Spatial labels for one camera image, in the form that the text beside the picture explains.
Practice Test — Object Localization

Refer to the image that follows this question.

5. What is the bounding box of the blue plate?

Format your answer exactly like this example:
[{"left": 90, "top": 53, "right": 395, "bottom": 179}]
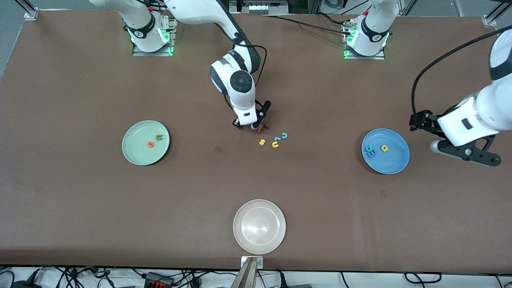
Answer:
[{"left": 361, "top": 128, "right": 410, "bottom": 175}]

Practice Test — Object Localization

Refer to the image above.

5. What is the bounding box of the silver electronics box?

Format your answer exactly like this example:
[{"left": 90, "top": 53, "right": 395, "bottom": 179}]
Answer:
[{"left": 240, "top": 0, "right": 289, "bottom": 15}]

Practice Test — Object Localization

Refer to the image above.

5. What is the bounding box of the green plate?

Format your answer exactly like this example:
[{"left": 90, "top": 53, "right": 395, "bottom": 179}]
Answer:
[{"left": 122, "top": 120, "right": 170, "bottom": 166}]

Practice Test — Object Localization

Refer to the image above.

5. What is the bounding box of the translucent white plate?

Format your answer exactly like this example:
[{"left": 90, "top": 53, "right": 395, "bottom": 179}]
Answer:
[{"left": 233, "top": 199, "right": 287, "bottom": 255}]

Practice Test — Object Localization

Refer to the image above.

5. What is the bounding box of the black orange power strip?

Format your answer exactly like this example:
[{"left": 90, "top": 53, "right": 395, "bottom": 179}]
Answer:
[{"left": 144, "top": 272, "right": 175, "bottom": 288}]

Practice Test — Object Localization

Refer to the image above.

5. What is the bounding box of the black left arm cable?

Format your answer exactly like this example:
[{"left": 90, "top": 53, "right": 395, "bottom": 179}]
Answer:
[{"left": 411, "top": 25, "right": 512, "bottom": 116}]

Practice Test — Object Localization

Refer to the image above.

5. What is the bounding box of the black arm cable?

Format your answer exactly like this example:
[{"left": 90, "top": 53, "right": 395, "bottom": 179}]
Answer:
[
  {"left": 411, "top": 25, "right": 512, "bottom": 116},
  {"left": 222, "top": 38, "right": 268, "bottom": 112}
]

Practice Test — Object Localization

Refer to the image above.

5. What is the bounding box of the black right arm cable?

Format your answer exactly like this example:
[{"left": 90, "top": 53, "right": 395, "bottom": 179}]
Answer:
[{"left": 222, "top": 38, "right": 268, "bottom": 112}]

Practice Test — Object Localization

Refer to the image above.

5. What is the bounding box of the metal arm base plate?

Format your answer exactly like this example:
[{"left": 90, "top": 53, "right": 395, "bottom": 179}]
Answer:
[
  {"left": 343, "top": 18, "right": 386, "bottom": 60},
  {"left": 132, "top": 18, "right": 178, "bottom": 57}
]

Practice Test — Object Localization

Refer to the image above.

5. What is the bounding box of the thick black table cable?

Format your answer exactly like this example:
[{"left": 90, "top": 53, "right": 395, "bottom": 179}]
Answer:
[{"left": 260, "top": 14, "right": 354, "bottom": 36}]

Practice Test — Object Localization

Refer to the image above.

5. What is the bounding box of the thin black table cable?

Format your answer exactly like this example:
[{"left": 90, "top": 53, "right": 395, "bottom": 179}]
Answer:
[{"left": 314, "top": 11, "right": 352, "bottom": 26}]

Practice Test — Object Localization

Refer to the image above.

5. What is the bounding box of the silver pole bracket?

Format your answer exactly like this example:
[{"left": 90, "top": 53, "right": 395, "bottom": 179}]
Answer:
[{"left": 241, "top": 256, "right": 264, "bottom": 269}]

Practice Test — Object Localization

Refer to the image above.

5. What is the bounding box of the metal camera pole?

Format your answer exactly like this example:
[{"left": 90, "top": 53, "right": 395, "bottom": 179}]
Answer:
[{"left": 230, "top": 257, "right": 258, "bottom": 288}]

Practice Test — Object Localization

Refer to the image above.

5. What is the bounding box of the aluminium frame strut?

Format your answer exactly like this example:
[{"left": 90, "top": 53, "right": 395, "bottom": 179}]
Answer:
[{"left": 15, "top": 0, "right": 37, "bottom": 14}]

